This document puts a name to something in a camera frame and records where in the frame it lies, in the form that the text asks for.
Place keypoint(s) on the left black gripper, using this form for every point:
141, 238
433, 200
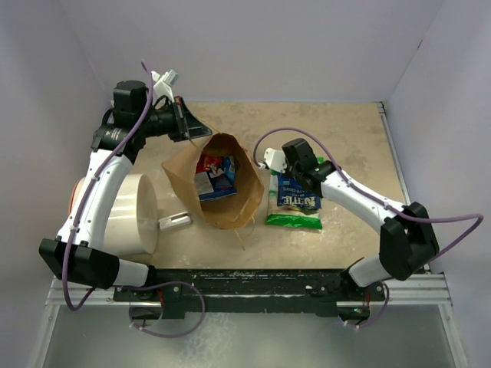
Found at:
186, 125

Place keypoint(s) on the brown paper bag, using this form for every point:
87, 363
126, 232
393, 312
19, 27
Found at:
232, 212

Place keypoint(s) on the blue Kettle chips bag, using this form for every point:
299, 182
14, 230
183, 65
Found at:
292, 196

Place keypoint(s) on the green Chuba snack bag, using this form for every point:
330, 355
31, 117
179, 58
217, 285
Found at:
288, 218

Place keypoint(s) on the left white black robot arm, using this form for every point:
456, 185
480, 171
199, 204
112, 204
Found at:
76, 254

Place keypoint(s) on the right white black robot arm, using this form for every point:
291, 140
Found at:
407, 239

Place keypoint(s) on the red snack packet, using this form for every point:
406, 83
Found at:
209, 164

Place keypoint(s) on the blue snack box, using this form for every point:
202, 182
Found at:
212, 187

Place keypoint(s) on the small white rectangular device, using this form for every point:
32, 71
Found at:
174, 221

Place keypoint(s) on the white cylindrical bucket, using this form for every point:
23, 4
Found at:
113, 212

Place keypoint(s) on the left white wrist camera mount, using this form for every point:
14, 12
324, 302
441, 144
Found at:
163, 84

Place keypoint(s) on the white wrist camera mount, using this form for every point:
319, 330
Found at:
275, 160
163, 84

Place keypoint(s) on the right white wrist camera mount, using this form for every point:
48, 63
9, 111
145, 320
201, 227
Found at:
275, 160

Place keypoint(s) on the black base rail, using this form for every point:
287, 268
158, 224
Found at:
322, 292

